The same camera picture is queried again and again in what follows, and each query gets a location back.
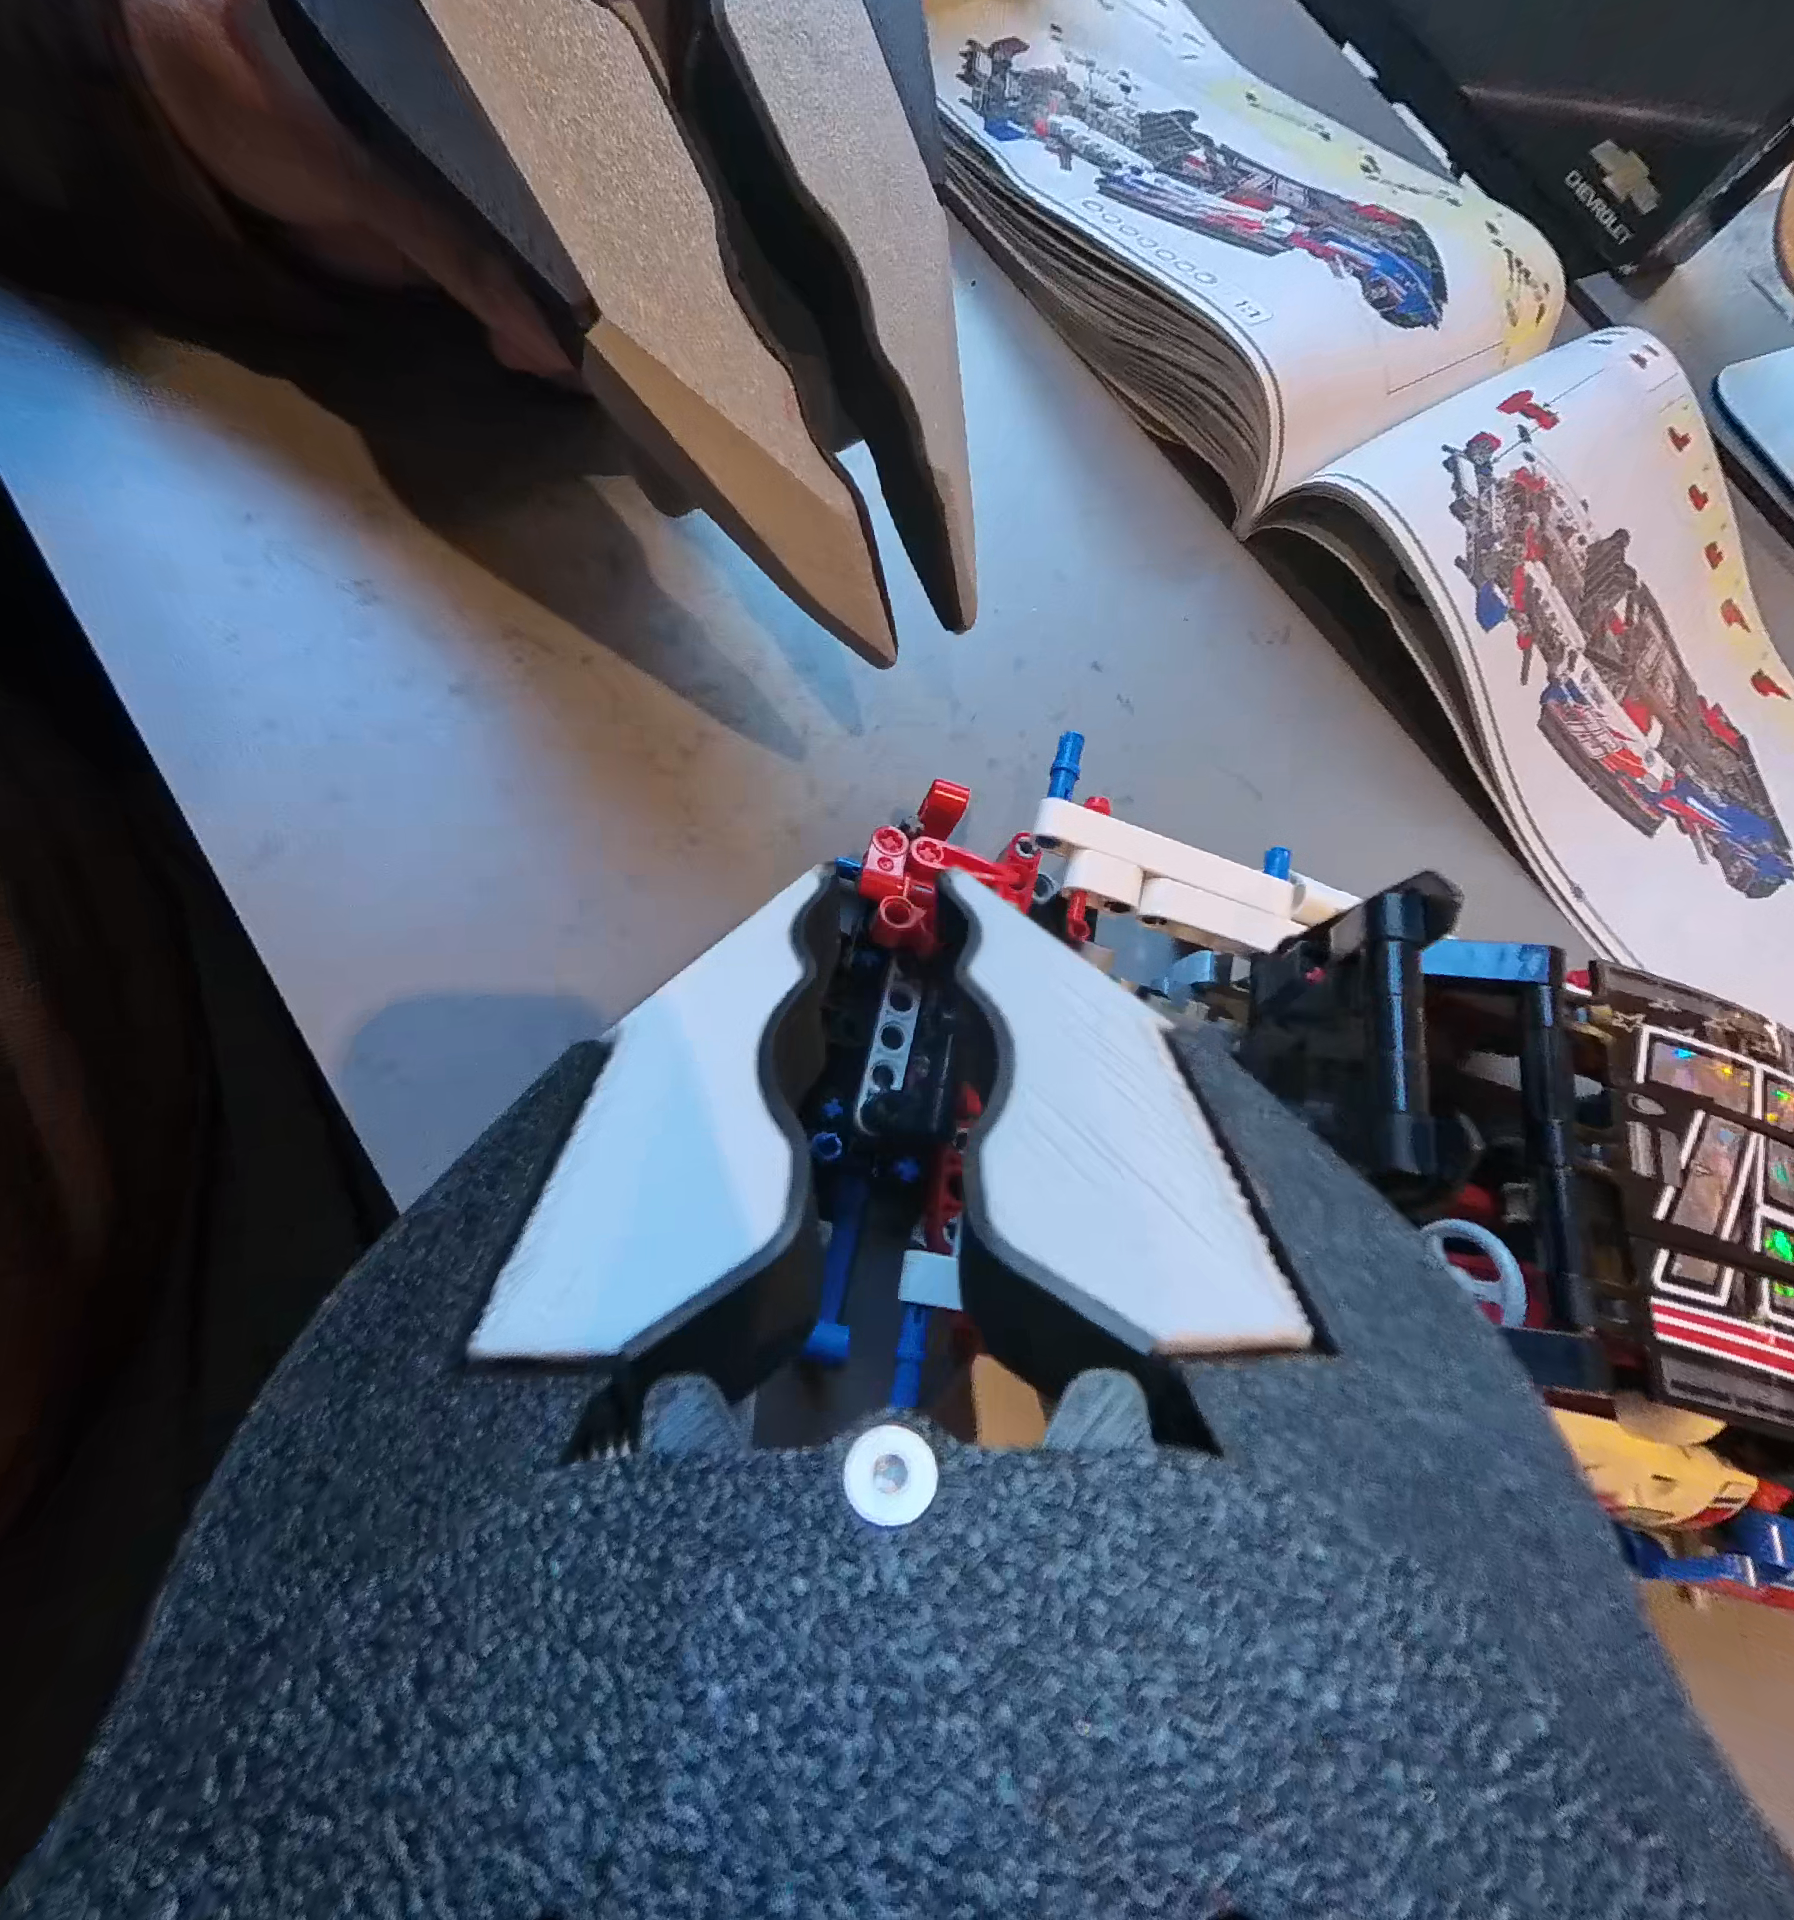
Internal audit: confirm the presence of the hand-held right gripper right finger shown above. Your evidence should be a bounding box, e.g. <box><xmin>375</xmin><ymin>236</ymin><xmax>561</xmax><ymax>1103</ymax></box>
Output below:
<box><xmin>940</xmin><ymin>871</ymin><xmax>1316</xmax><ymax>1354</ymax></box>

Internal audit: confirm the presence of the person's left hand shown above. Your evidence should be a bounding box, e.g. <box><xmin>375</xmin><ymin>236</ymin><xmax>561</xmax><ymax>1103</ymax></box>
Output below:
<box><xmin>130</xmin><ymin>0</ymin><xmax>595</xmax><ymax>386</ymax></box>

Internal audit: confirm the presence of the white board stand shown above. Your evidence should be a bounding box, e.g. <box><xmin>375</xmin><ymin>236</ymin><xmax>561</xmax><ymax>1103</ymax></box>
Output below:
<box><xmin>1710</xmin><ymin>337</ymin><xmax>1794</xmax><ymax>603</ymax></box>

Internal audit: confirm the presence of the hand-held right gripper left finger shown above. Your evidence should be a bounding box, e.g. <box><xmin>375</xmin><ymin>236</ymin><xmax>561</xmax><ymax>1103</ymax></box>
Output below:
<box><xmin>470</xmin><ymin>871</ymin><xmax>833</xmax><ymax>1369</ymax></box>

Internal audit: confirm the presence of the person's brown shirt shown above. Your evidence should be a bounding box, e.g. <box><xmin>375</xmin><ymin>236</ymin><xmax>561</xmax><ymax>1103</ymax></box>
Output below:
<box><xmin>0</xmin><ymin>643</ymin><xmax>230</xmax><ymax>1651</ymax></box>

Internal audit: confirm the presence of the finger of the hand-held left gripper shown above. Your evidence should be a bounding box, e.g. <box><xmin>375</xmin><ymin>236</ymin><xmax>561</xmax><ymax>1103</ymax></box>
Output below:
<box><xmin>417</xmin><ymin>0</ymin><xmax>902</xmax><ymax>668</ymax></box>
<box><xmin>712</xmin><ymin>0</ymin><xmax>981</xmax><ymax>636</ymax></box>

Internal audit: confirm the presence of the toy brick race car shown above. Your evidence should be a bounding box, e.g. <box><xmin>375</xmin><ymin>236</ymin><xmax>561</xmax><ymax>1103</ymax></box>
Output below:
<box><xmin>798</xmin><ymin>732</ymin><xmax>1794</xmax><ymax>1629</ymax></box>

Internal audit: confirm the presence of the open instruction booklet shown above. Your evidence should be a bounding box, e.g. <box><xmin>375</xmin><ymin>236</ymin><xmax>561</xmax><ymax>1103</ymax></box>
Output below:
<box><xmin>926</xmin><ymin>0</ymin><xmax>1794</xmax><ymax>1056</ymax></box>

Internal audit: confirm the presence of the black toy car box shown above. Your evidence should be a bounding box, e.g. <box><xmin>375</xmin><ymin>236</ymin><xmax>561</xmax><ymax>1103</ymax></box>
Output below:
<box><xmin>1300</xmin><ymin>0</ymin><xmax>1794</xmax><ymax>282</ymax></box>

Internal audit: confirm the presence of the grey desk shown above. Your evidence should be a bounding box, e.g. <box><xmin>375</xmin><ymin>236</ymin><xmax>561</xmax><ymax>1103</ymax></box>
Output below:
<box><xmin>0</xmin><ymin>194</ymin><xmax>1794</xmax><ymax>1862</ymax></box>

